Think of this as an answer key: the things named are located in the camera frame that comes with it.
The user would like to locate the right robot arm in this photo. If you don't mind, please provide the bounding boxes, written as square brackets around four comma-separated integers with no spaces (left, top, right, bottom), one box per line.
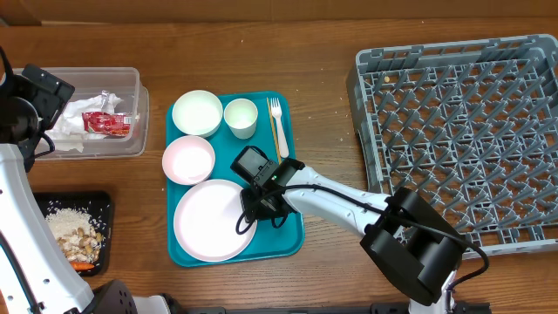
[230,146,466,313]

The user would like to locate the wooden chopstick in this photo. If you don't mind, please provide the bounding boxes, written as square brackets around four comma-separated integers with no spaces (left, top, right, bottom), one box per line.
[266,98,282,164]

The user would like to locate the orange carrot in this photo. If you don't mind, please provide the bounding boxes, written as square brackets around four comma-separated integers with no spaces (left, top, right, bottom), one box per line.
[71,261,94,271]

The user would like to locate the pink bowl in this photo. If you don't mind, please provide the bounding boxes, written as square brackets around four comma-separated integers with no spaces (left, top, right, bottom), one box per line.
[162,135,216,186]

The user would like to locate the white plastic fork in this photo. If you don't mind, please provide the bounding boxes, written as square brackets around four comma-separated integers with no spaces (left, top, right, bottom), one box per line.
[270,98,289,159]

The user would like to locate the black tray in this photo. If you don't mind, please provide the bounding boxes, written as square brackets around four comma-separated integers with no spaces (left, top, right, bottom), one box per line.
[34,191,114,276]

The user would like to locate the clear plastic bin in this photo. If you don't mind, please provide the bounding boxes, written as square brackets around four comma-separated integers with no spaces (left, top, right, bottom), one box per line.
[43,67,149,160]

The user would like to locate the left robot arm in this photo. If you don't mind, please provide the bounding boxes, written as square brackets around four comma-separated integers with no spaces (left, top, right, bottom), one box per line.
[1,64,183,314]

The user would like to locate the white bowl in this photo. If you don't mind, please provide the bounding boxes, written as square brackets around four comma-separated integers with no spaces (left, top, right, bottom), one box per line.
[172,90,223,138]

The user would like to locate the white napkin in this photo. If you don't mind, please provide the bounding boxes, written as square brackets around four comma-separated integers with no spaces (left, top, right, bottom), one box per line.
[45,91,123,153]

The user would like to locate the nuts and rice pile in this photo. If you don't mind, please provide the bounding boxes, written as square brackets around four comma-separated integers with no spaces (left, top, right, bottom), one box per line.
[45,208,105,264]

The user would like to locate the teal plastic tray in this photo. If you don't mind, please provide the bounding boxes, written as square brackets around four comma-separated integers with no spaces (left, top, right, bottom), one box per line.
[167,91,305,268]

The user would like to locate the red snack wrapper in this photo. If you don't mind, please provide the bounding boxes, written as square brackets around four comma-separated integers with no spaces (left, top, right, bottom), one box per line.
[82,112,133,137]

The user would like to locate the pale green cup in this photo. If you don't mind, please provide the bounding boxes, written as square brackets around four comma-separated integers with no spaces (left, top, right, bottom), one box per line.
[223,99,258,140]

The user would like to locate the large pink plate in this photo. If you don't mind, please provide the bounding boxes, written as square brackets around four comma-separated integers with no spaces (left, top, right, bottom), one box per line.
[174,179,257,263]

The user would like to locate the grey dishwasher rack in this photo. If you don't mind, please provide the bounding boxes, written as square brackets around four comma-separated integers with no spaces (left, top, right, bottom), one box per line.
[346,34,557,256]

